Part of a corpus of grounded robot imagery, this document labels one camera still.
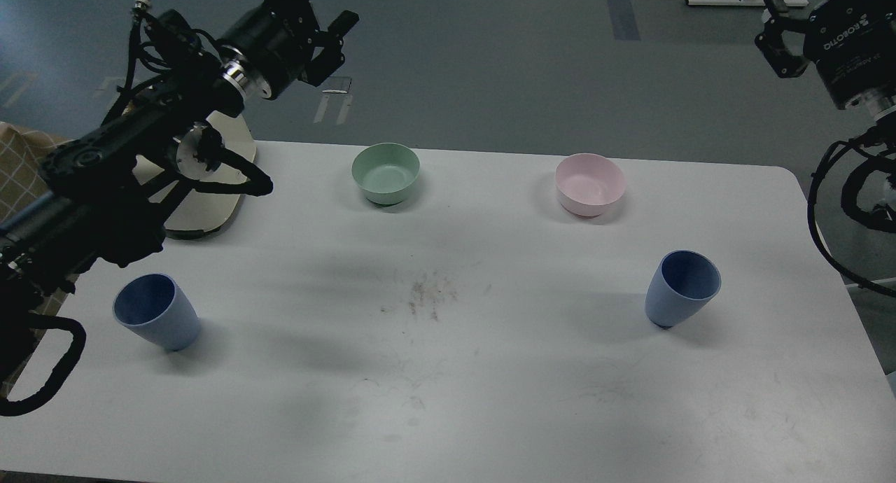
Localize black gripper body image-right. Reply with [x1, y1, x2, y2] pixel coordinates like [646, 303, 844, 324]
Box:
[803, 0, 895, 110]

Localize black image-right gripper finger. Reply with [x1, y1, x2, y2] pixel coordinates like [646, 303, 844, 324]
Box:
[755, 0, 809, 78]

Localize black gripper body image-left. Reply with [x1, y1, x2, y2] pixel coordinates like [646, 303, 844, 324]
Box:
[218, 0, 329, 100]

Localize blue cup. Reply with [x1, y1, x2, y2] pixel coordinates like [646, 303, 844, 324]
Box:
[113, 273, 202, 351]
[645, 250, 721, 328]

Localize green bowl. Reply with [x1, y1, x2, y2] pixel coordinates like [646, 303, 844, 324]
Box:
[350, 143, 421, 206]

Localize cream toaster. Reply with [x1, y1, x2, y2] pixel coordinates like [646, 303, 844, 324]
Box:
[133, 112, 258, 241]

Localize pink bowl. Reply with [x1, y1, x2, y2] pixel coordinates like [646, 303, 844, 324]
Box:
[554, 153, 627, 218]

